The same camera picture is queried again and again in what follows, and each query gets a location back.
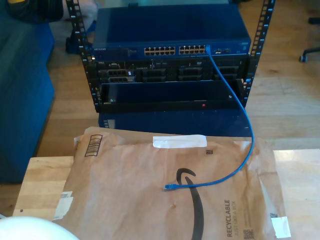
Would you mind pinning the black rack server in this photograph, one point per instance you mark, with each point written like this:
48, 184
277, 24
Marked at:
172, 72

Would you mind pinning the brown paper mailer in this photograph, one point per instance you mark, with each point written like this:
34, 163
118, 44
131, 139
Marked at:
125, 200

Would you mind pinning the blue sofa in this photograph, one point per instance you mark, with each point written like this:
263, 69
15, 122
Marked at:
22, 100

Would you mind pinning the black office chair base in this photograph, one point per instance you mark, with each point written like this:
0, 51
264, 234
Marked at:
303, 58

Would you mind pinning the person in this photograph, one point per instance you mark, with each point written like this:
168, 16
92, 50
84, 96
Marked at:
37, 10

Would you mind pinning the black rack frame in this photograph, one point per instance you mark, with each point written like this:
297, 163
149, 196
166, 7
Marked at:
88, 72

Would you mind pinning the blue network switch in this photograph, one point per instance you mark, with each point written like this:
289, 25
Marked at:
170, 25

